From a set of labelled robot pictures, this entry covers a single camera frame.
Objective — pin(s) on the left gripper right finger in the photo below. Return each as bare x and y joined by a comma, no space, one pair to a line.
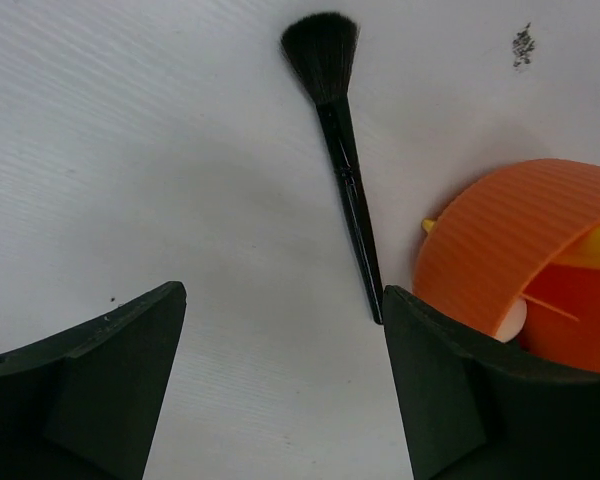
475,408

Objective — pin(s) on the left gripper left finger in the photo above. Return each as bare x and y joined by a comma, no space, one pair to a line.
84,403

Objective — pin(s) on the orange sunscreen tube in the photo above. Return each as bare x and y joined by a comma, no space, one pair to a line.
522,242

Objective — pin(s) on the large black makeup brush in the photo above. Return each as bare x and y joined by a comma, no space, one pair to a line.
320,50

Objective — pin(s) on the beige makeup sponge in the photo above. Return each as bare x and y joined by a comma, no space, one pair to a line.
513,322

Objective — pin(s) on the orange round organizer container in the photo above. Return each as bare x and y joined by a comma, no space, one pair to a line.
563,303

